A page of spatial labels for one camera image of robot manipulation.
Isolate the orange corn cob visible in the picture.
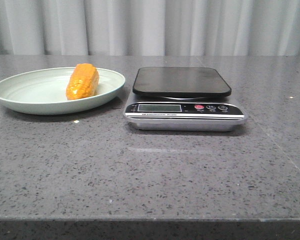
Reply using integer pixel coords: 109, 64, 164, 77
65, 63, 100, 100

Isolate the black silver kitchen scale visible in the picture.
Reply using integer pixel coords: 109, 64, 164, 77
123, 66, 248, 132

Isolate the white pleated curtain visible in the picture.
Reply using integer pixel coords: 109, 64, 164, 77
0, 0, 300, 56

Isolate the pale green round plate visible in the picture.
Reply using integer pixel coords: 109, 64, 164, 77
0, 67, 126, 115

